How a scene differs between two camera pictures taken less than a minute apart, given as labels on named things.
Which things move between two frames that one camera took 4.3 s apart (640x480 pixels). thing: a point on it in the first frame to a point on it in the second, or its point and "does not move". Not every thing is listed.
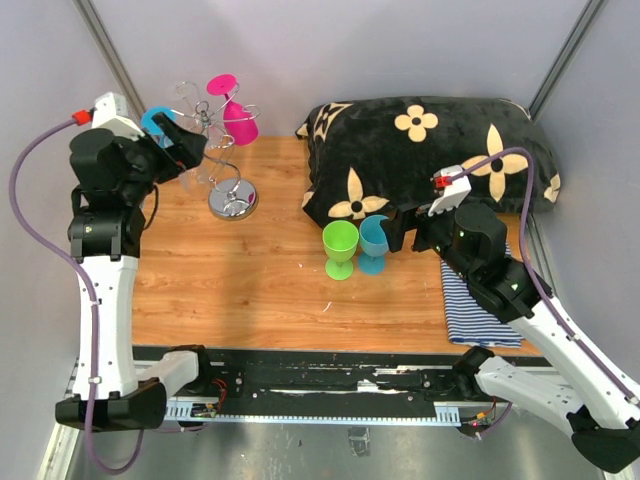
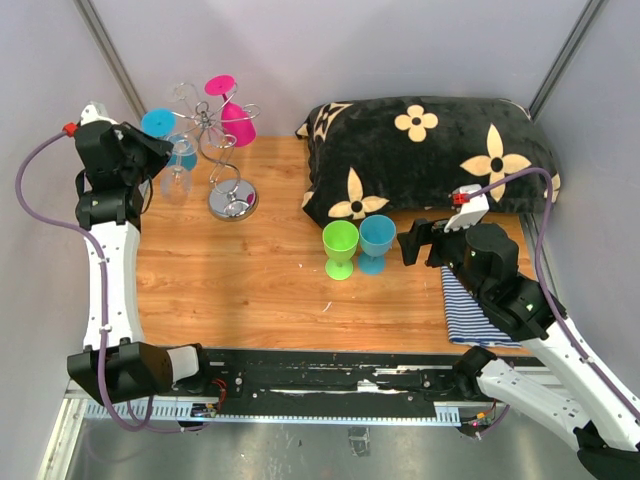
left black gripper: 187,150 to 159,150
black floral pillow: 367,157 does not move
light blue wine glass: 373,257 does not move
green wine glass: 340,239 does not move
